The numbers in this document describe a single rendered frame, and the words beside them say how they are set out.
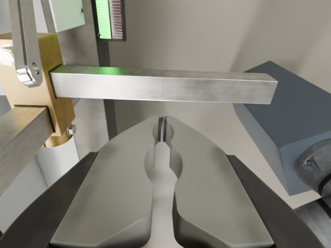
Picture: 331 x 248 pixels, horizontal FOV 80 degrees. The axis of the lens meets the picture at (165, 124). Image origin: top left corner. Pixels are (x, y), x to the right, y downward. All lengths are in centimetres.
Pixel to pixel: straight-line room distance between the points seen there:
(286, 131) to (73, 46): 64
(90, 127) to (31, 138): 22
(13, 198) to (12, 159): 41
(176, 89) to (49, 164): 53
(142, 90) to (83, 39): 18
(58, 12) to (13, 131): 15
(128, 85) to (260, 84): 15
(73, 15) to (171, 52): 79
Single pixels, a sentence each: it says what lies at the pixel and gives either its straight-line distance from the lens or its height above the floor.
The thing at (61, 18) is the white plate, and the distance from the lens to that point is 31.
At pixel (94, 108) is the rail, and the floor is 70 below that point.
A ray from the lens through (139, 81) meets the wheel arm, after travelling 23.
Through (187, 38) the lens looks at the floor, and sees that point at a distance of 108.
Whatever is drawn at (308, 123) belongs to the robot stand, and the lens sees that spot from 76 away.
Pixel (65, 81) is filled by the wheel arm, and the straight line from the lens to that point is 26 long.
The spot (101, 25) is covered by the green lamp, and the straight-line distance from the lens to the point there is 38.
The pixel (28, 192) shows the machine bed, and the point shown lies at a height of 69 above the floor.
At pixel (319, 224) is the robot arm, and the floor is 79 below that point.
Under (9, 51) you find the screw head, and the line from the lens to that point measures 25.
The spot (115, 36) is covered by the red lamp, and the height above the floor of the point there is 70.
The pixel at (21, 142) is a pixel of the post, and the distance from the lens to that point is 23.
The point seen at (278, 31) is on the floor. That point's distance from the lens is 122.
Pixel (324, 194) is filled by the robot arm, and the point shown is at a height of 71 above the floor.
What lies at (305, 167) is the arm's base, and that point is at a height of 63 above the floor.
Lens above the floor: 106
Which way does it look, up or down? 58 degrees down
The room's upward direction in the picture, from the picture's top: 178 degrees clockwise
